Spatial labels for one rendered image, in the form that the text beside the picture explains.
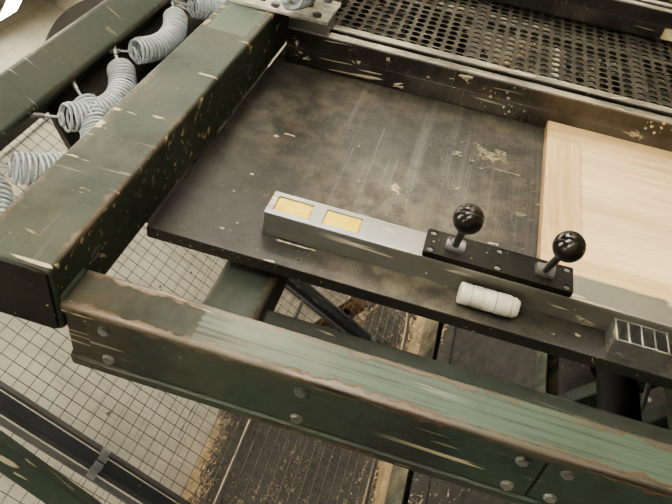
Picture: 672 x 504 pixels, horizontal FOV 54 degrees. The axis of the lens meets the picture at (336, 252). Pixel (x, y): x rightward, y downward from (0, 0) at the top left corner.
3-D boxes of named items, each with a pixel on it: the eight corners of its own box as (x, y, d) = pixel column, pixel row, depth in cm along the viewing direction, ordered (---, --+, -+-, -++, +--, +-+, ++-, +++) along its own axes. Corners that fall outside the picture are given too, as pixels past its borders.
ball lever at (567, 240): (552, 291, 87) (588, 261, 75) (524, 283, 88) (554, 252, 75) (558, 264, 88) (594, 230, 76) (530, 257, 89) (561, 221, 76)
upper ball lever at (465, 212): (463, 266, 89) (483, 232, 76) (436, 258, 89) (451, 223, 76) (470, 240, 90) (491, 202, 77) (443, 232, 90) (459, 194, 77)
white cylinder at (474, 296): (454, 307, 87) (513, 324, 86) (460, 291, 85) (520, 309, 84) (457, 291, 89) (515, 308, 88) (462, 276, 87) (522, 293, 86)
